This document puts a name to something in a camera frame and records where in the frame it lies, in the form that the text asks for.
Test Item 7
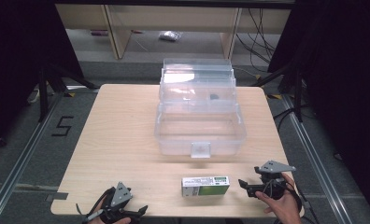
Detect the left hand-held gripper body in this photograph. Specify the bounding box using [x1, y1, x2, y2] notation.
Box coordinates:
[99, 181, 135, 224]

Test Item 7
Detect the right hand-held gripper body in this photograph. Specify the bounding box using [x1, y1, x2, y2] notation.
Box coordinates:
[253, 160, 297, 201]

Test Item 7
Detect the green and white carton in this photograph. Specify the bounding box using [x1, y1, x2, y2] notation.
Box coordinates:
[180, 175, 231, 198]

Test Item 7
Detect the clear plastic storage box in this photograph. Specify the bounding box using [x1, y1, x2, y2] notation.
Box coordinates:
[154, 58, 248, 160]

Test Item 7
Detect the person's left hand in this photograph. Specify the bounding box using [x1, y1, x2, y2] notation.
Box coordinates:
[85, 199, 132, 224]

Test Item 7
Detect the person's right hand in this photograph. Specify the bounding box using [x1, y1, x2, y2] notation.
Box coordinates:
[254, 172, 303, 224]

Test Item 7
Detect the black metal stand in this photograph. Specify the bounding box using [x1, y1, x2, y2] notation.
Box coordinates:
[37, 63, 101, 123]
[250, 61, 305, 123]

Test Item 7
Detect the dark curtain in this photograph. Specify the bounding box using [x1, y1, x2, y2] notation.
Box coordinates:
[266, 0, 370, 216]
[0, 0, 85, 157]

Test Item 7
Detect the clear plastic bag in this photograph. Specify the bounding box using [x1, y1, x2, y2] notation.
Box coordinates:
[158, 30, 183, 43]

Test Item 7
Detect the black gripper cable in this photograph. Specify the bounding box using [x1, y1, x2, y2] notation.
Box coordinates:
[276, 181, 314, 224]
[75, 186, 116, 224]

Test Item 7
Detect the aluminium floor rail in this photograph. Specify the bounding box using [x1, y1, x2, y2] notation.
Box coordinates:
[280, 93, 353, 224]
[0, 92, 65, 224]

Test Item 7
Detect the bundle of black cables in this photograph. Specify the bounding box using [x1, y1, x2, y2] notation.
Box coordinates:
[235, 8, 278, 73]

